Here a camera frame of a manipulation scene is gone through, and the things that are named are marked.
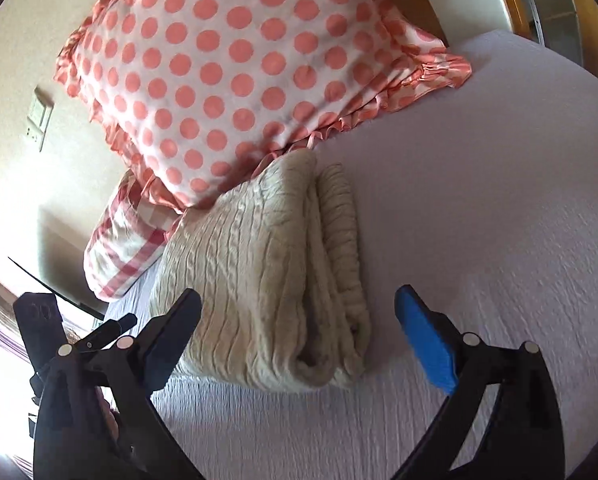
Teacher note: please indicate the pink checked pillow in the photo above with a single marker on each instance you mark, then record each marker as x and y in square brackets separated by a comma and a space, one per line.
[121, 245]

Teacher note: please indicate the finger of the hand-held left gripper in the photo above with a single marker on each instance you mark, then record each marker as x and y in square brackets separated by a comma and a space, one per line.
[113, 326]

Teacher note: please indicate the white wall socket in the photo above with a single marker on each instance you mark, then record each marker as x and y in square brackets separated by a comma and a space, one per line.
[35, 135]

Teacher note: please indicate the pink polka dot pillow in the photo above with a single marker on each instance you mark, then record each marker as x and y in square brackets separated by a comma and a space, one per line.
[239, 75]

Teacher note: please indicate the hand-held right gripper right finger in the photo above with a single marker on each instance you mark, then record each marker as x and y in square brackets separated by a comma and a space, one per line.
[426, 340]

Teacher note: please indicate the white bed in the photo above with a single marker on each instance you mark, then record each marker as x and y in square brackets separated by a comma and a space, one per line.
[479, 220]

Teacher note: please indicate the cream knitted blanket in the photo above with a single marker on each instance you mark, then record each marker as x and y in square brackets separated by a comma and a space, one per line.
[269, 280]

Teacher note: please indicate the white wall switch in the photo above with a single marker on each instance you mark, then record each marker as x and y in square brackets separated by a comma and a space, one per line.
[42, 110]

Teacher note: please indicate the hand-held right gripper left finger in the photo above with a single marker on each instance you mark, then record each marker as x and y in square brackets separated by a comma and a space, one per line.
[171, 330]

